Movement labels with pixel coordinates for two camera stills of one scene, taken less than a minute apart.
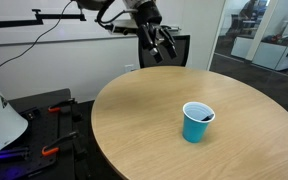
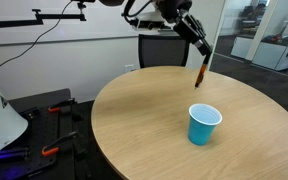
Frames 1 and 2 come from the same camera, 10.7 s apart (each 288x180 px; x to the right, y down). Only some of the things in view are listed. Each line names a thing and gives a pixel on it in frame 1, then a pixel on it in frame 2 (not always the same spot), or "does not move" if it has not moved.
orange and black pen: [208, 118] -> [202, 70]
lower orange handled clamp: [54, 146] does not move
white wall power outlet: [128, 67] does not move
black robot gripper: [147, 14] -> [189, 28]
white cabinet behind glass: [275, 56] does not move
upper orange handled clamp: [55, 108] does not move
